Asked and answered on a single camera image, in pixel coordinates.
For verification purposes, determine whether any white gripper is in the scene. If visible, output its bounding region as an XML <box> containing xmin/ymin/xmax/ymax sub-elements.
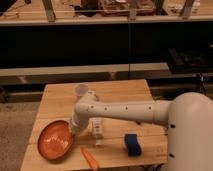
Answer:
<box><xmin>69</xmin><ymin>120</ymin><xmax>88</xmax><ymax>136</ymax></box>

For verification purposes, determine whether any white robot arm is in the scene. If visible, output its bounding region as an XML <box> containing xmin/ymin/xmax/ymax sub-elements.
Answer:
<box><xmin>70</xmin><ymin>91</ymin><xmax>213</xmax><ymax>171</ymax></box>

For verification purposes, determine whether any orange carrot toy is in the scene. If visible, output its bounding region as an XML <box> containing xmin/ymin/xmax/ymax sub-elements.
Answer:
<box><xmin>81</xmin><ymin>148</ymin><xmax>99</xmax><ymax>171</ymax></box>

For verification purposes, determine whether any blue sponge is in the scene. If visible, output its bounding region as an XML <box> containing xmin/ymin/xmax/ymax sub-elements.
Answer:
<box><xmin>124</xmin><ymin>134</ymin><xmax>142</xmax><ymax>157</ymax></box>

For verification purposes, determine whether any black machine at right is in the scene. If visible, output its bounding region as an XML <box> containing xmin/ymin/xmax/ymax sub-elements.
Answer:
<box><xmin>167</xmin><ymin>44</ymin><xmax>213</xmax><ymax>74</ymax></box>

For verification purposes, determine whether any black vertical cable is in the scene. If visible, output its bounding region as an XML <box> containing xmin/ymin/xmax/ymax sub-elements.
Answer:
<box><xmin>127</xmin><ymin>13</ymin><xmax>132</xmax><ymax>81</ymax></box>

